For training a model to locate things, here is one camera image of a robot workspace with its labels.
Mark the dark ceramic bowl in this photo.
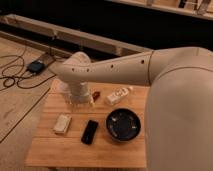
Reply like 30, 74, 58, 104
105, 108, 141, 142

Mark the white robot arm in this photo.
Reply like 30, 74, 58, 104
56, 47, 213, 171

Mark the black rectangular remote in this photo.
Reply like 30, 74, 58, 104
81, 120, 98, 145

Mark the long wooden beam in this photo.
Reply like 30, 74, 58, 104
0, 14, 149, 56

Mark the small red brown object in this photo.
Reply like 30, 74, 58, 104
92, 91, 100, 102

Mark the wooden table board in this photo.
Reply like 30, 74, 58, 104
26, 79, 146, 168

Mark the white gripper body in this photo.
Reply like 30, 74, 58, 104
69, 82, 91, 104

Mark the black power adapter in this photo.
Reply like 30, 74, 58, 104
27, 61, 45, 74

